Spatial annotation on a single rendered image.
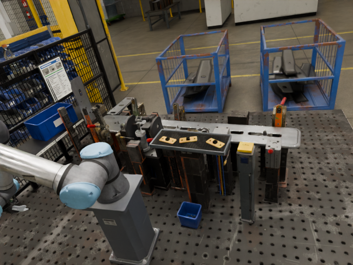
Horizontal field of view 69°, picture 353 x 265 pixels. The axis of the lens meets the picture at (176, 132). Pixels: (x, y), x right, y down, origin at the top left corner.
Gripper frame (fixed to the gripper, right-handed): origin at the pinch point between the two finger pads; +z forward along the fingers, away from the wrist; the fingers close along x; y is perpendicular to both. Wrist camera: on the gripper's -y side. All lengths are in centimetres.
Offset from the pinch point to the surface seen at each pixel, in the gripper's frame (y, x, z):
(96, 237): 23.6, -40.3, 8.3
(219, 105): 108, 5, 234
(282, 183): 122, -71, 44
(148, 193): 50, -36, 34
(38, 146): 3.2, 27.7, 25.9
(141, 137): 70, -6, 23
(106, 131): 46, 13, 37
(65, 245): 7.9, -35.0, 3.2
